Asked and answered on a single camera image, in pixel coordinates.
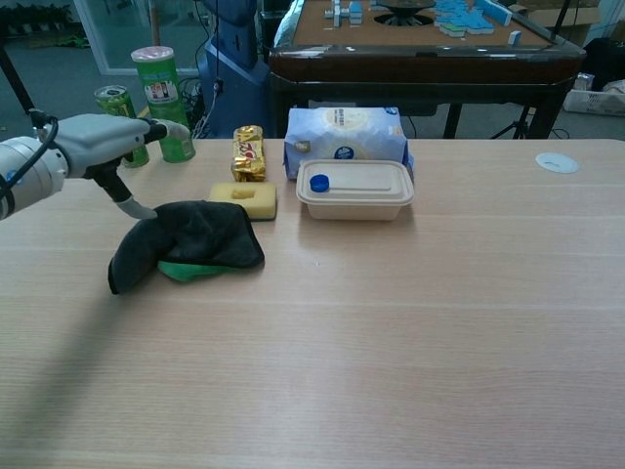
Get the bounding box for light blue tissue pack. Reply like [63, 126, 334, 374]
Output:
[282, 106, 416, 185]

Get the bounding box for black bag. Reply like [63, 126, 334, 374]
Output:
[583, 37, 625, 93]

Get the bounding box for grey and green microfiber cloth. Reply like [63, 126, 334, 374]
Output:
[107, 198, 266, 296]

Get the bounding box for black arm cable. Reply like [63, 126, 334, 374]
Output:
[0, 109, 61, 216]

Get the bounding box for gold foil snack packet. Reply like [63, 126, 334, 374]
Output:
[230, 124, 269, 183]

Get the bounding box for white round cable grommet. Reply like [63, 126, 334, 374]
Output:
[534, 151, 580, 174]

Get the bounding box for cardboard box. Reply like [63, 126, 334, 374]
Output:
[517, 0, 602, 28]

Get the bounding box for black table leg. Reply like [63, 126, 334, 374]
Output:
[0, 46, 38, 117]

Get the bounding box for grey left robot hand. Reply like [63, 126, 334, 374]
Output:
[53, 113, 191, 221]

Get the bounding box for black tripod legs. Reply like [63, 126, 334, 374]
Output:
[489, 105, 536, 142]

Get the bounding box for blue machine stand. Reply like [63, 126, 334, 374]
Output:
[196, 0, 271, 140]

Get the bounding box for dark wooden mahjong table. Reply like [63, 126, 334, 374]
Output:
[268, 0, 587, 141]

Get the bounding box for green energy drink can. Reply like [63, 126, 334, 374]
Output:
[94, 85, 150, 169]

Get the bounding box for beige lidded food container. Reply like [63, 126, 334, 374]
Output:
[295, 158, 416, 222]

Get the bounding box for black bowl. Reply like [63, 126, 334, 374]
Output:
[373, 0, 438, 25]

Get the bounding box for heap of blue mahjong tiles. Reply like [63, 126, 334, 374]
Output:
[432, 0, 514, 39]

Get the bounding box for green chips tube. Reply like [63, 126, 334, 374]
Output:
[130, 46, 197, 164]

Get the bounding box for yellow sponge with green base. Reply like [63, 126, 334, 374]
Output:
[208, 182, 278, 222]

